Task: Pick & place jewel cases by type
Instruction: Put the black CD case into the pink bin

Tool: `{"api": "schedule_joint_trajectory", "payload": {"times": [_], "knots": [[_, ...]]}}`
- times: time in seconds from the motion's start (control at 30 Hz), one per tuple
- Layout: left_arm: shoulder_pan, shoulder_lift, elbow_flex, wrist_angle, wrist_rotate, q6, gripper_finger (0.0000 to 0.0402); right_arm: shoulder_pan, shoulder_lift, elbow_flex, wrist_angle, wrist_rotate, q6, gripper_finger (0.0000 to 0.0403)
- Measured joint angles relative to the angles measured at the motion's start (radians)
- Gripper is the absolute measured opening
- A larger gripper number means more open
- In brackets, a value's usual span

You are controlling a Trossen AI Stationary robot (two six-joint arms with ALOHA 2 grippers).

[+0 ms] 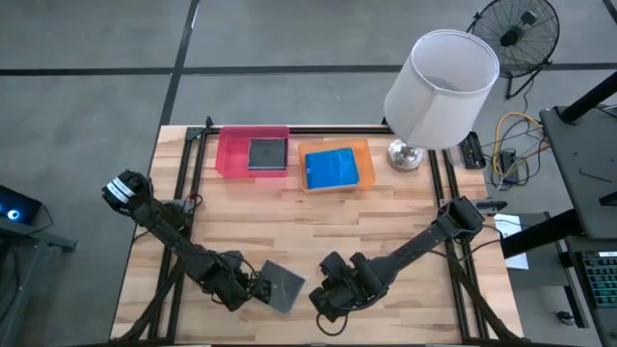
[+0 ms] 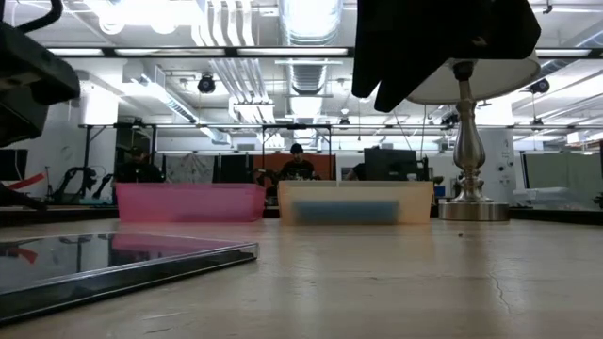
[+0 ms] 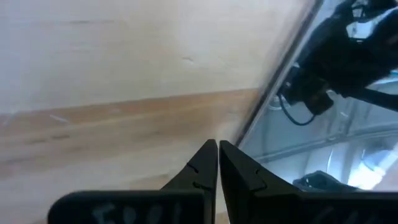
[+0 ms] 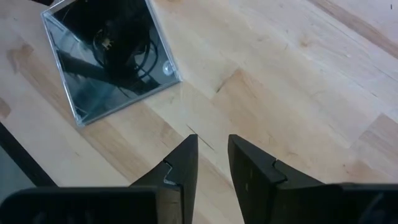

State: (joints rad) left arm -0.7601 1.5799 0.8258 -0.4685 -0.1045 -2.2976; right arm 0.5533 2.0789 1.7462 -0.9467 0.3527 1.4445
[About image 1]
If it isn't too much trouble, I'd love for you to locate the dark equipment stand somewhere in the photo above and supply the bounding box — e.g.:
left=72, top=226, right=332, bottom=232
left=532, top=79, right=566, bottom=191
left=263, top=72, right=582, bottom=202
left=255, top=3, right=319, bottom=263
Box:
left=0, top=219, right=78, bottom=347

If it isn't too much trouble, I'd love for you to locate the clear jewel case black tray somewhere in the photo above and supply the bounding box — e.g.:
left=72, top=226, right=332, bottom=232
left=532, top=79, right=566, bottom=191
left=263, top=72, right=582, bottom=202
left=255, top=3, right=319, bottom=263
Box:
left=247, top=138, right=289, bottom=171
left=258, top=259, right=308, bottom=316

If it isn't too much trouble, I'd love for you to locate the black floor fan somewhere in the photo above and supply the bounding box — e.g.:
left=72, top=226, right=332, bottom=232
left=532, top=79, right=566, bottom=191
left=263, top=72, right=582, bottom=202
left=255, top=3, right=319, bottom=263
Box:
left=466, top=0, right=560, bottom=100

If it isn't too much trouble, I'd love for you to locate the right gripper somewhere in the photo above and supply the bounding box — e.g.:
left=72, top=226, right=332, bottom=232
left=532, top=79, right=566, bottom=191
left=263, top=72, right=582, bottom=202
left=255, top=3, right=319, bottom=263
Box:
left=308, top=250, right=388, bottom=324

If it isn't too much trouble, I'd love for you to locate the pink translucent plastic bin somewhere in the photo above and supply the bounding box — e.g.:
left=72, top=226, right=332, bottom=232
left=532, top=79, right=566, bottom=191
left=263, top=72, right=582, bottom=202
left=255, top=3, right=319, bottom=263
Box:
left=215, top=125, right=290, bottom=178

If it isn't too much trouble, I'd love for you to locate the white paper sheet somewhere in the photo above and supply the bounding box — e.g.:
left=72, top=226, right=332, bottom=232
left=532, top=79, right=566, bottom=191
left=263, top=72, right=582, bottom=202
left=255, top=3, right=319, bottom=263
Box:
left=494, top=213, right=530, bottom=271

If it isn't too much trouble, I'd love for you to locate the blue plastic disc case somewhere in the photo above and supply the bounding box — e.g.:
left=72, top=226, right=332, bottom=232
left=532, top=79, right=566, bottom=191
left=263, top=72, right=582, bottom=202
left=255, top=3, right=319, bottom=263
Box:
left=304, top=147, right=361, bottom=191

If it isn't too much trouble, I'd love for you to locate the black aluminium frame rail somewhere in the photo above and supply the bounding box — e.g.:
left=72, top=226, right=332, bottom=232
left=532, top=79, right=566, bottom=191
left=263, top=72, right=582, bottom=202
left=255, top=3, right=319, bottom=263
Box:
left=427, top=148, right=526, bottom=343
left=120, top=118, right=213, bottom=343
left=206, top=124, right=392, bottom=136

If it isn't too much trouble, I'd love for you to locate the white shade silver table lamp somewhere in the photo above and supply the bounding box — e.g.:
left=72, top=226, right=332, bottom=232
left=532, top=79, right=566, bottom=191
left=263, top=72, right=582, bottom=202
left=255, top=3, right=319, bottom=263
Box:
left=383, top=28, right=501, bottom=173

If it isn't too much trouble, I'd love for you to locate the black power adapter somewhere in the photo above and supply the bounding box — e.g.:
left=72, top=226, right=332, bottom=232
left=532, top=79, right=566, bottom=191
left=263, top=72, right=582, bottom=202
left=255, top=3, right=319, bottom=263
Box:
left=498, top=147, right=522, bottom=185

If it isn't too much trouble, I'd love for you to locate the black stand pole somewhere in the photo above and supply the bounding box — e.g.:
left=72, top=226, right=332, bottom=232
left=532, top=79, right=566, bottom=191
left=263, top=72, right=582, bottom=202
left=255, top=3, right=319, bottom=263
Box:
left=561, top=70, right=617, bottom=124

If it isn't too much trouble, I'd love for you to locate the orange translucent plastic bin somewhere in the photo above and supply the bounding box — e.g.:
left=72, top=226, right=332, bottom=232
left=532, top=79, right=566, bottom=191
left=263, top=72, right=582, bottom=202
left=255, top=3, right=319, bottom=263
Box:
left=297, top=138, right=376, bottom=194

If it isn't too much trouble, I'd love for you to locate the backlit computer keyboard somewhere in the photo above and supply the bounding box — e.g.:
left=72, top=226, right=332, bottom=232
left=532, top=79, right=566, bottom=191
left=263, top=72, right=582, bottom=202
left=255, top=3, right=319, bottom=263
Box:
left=580, top=250, right=617, bottom=309

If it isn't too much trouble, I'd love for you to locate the computer with blue light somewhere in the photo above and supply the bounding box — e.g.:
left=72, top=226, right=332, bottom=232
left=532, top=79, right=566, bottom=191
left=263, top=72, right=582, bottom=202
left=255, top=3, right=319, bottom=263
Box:
left=0, top=185, right=42, bottom=226

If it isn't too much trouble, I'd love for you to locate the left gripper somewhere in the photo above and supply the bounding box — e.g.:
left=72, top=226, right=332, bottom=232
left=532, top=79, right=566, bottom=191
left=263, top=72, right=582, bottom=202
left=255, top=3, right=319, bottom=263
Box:
left=205, top=250, right=274, bottom=312

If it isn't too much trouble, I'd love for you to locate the grey side desk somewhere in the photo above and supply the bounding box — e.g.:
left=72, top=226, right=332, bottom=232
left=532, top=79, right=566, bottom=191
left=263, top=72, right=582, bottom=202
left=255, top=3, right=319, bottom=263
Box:
left=538, top=105, right=617, bottom=241

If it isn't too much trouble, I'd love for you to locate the yellow cable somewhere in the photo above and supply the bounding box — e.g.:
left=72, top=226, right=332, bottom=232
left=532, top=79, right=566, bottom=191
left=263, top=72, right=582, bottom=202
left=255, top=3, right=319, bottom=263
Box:
left=492, top=111, right=550, bottom=177

